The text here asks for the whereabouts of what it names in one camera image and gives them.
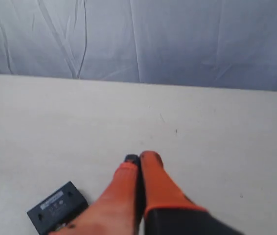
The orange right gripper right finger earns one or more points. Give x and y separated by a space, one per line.
168 210

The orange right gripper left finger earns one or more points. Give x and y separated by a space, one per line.
115 212

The small black electronic box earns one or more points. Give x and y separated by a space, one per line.
58 209

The grey backdrop cloth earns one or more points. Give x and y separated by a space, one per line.
206 43

